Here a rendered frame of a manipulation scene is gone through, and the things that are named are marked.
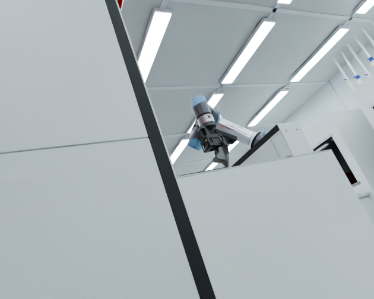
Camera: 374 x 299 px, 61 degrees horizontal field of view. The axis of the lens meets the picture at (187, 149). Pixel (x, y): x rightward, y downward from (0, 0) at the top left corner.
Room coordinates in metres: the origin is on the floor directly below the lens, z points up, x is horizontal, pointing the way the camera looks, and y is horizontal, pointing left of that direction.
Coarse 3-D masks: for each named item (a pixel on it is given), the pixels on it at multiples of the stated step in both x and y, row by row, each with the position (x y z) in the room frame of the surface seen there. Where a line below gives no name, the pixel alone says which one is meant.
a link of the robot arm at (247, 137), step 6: (222, 120) 1.70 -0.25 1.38; (216, 126) 1.71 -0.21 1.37; (222, 126) 1.69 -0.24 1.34; (228, 126) 1.68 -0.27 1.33; (234, 126) 1.67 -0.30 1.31; (240, 126) 1.68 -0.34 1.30; (228, 132) 1.69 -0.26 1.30; (234, 132) 1.67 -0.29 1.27; (240, 132) 1.66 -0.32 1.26; (246, 132) 1.65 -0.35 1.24; (252, 132) 1.65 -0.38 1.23; (258, 132) 1.63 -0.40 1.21; (264, 132) 1.61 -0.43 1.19; (240, 138) 1.67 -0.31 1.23; (246, 138) 1.65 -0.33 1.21; (252, 138) 1.63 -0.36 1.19; (258, 138) 1.62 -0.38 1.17; (246, 144) 1.68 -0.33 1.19; (252, 144) 1.64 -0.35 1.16
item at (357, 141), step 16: (336, 112) 3.96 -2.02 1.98; (352, 112) 4.12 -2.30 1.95; (320, 128) 4.06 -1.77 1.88; (336, 128) 3.88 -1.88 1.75; (352, 128) 4.02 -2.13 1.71; (368, 128) 4.18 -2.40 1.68; (320, 144) 4.16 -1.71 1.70; (336, 144) 3.98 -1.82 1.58; (352, 144) 3.93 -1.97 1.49; (368, 144) 4.08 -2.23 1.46; (352, 160) 3.91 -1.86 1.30; (368, 160) 3.99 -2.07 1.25; (352, 176) 4.01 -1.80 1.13; (368, 176) 3.91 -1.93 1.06; (368, 192) 3.91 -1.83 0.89; (368, 208) 3.88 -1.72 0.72
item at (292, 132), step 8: (280, 128) 0.95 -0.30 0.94; (288, 128) 0.97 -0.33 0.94; (296, 128) 0.99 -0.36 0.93; (288, 136) 0.96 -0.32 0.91; (296, 136) 0.98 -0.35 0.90; (304, 136) 0.99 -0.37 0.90; (288, 144) 0.95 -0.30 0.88; (296, 144) 0.97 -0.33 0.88; (304, 144) 0.99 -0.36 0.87; (296, 152) 0.96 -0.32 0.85; (304, 152) 0.98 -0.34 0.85
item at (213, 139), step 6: (204, 126) 1.28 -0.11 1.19; (210, 126) 1.30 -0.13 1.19; (198, 132) 1.30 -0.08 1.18; (204, 132) 1.29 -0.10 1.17; (210, 132) 1.29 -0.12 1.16; (204, 138) 1.28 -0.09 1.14; (210, 138) 1.27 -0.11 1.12; (216, 138) 1.28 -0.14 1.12; (222, 138) 1.30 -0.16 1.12; (204, 144) 1.29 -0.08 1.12; (210, 144) 1.26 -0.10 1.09; (216, 144) 1.27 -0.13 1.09; (204, 150) 1.32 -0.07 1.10; (210, 150) 1.31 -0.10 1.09
